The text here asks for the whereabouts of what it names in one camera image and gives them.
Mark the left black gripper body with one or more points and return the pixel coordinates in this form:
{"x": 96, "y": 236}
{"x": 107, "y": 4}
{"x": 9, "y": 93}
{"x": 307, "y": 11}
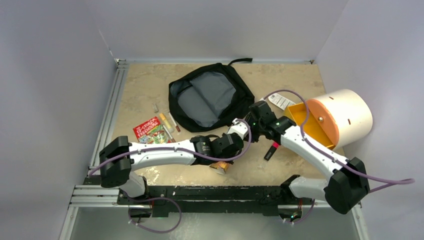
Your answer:
{"x": 230, "y": 156}

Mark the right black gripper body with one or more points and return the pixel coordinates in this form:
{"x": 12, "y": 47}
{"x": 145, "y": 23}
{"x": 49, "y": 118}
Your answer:
{"x": 257, "y": 126}

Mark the Jane Eyre blue book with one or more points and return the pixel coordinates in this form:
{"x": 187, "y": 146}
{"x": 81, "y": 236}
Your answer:
{"x": 220, "y": 167}

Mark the black student backpack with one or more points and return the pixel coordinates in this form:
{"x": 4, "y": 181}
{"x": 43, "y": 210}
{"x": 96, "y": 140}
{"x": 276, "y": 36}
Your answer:
{"x": 209, "y": 97}

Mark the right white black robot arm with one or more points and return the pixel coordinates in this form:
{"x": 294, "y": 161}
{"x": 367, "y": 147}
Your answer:
{"x": 344, "y": 184}

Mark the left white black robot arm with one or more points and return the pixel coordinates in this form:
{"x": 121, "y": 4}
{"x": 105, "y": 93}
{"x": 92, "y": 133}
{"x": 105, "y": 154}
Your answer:
{"x": 120, "y": 159}

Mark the pink black highlighter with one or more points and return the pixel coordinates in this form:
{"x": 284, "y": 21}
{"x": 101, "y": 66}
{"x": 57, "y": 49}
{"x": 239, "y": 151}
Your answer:
{"x": 271, "y": 151}

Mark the white red-capped marker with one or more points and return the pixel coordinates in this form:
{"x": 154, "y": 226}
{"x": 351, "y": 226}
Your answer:
{"x": 174, "y": 122}

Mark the white brown-tipped pen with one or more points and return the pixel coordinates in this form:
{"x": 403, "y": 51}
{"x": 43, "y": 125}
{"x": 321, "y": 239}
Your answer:
{"x": 169, "y": 134}

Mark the red Treehouse book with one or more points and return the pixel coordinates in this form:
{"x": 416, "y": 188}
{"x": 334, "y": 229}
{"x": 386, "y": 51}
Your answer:
{"x": 151, "y": 132}

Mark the white cylinder orange drawer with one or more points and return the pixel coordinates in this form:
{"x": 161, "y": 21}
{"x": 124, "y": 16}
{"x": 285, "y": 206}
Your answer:
{"x": 338, "y": 118}

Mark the small clear cap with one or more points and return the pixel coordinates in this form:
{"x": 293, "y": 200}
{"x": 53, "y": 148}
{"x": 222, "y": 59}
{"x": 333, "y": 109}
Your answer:
{"x": 155, "y": 108}

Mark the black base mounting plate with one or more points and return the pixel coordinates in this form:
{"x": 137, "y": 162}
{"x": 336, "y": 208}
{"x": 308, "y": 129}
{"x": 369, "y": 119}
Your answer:
{"x": 268, "y": 200}

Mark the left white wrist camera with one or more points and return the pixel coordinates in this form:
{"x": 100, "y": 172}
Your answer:
{"x": 238, "y": 127}

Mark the aluminium frame rails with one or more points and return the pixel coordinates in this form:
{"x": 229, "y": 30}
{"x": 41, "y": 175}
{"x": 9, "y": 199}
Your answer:
{"x": 94, "y": 214}

